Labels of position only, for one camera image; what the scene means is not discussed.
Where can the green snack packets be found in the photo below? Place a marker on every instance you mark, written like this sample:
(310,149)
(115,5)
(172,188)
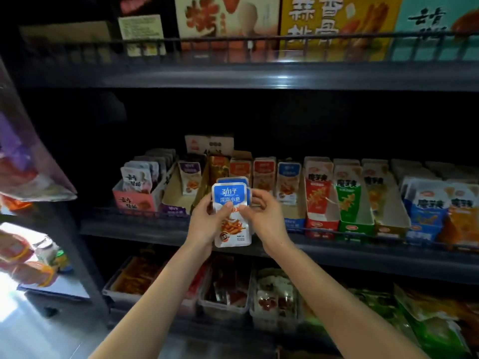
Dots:
(441,336)

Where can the person's right hand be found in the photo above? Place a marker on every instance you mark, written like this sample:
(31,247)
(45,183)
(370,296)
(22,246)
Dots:
(266,220)

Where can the handful of white blue-top packets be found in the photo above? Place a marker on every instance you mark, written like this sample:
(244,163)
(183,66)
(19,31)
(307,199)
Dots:
(230,196)

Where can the small green yellow bottle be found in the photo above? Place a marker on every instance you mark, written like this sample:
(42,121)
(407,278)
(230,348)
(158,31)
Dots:
(61,261)

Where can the clear plastic tray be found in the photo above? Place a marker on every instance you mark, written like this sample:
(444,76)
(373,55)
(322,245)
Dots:
(273,321)
(108,294)
(187,306)
(224,314)

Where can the person's left hand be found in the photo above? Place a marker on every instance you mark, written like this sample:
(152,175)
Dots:
(206,224)

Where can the plain brown carton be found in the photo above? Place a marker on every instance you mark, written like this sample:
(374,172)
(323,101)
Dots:
(67,33)

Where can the black low display rack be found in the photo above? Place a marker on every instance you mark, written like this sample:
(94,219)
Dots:
(60,288)

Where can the purple clear hanging snack bag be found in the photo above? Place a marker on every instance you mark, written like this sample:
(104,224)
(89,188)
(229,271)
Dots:
(30,160)

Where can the pile of orange yellow packets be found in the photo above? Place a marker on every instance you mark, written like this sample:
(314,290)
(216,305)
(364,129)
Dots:
(449,303)

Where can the person's right forearm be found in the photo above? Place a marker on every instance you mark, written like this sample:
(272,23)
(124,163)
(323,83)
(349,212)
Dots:
(344,310)

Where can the row of snack display cartons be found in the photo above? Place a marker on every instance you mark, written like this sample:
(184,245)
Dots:
(344,198)

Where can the pink white display carton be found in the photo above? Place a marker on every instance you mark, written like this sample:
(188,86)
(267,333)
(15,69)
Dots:
(135,198)

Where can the orange yellow printed carton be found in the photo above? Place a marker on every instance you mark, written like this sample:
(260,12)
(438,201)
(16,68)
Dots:
(337,18)

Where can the green printed carton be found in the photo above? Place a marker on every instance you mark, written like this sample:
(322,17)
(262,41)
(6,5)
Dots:
(441,22)

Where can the person's left forearm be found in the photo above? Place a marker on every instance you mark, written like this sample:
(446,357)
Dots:
(153,310)

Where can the pile of red snack packets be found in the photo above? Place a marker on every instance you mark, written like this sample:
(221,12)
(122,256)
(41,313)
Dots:
(198,284)

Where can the grey metal store shelf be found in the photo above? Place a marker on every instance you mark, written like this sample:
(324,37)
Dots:
(262,77)

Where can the dark orange snack packs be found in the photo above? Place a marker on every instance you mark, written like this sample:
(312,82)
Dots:
(138,276)

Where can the small white bottle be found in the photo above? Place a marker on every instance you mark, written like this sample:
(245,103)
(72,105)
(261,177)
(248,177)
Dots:
(45,250)

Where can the yellow label dark carton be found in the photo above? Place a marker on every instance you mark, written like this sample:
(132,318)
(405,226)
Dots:
(142,30)

